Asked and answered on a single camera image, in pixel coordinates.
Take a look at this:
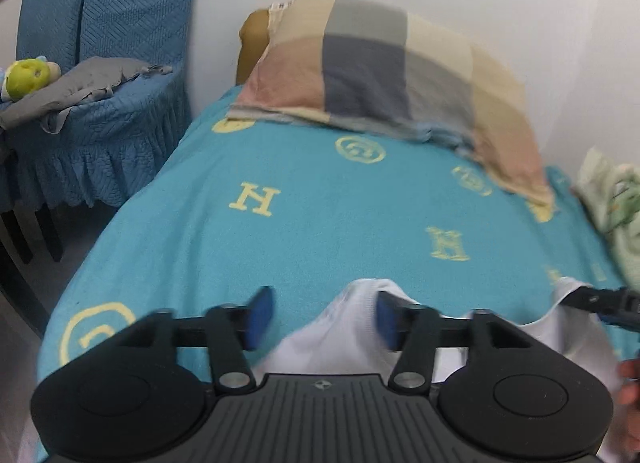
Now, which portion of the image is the green fleece blanket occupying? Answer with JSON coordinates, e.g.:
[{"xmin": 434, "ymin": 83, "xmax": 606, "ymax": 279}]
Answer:
[{"xmin": 575, "ymin": 148, "xmax": 640, "ymax": 290}]

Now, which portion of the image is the teal patterned bed sheet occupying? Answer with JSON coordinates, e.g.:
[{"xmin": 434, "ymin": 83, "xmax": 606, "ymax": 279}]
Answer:
[{"xmin": 30, "ymin": 92, "xmax": 624, "ymax": 462}]

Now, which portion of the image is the white t-shirt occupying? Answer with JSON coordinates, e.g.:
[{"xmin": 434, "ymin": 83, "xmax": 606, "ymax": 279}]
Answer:
[{"xmin": 255, "ymin": 278, "xmax": 628, "ymax": 462}]

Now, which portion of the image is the person's right hand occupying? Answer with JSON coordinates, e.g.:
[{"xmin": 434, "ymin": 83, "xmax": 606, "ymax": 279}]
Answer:
[{"xmin": 617, "ymin": 358, "xmax": 640, "ymax": 454}]

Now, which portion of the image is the blue covered chair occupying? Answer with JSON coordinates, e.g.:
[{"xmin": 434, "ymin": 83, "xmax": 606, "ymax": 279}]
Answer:
[{"xmin": 1, "ymin": 0, "xmax": 192, "ymax": 211}]

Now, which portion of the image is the checkered pillow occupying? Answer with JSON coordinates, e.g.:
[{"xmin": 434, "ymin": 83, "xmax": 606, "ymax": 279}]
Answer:
[{"xmin": 229, "ymin": 0, "xmax": 554, "ymax": 209}]

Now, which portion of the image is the green plush toy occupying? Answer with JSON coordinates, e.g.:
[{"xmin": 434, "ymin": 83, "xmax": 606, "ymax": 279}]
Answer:
[{"xmin": 1, "ymin": 56, "xmax": 62, "ymax": 102}]

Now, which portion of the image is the grey cloth on chair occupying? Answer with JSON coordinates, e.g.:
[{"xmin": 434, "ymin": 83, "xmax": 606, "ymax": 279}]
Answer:
[{"xmin": 1, "ymin": 56, "xmax": 172, "ymax": 134}]

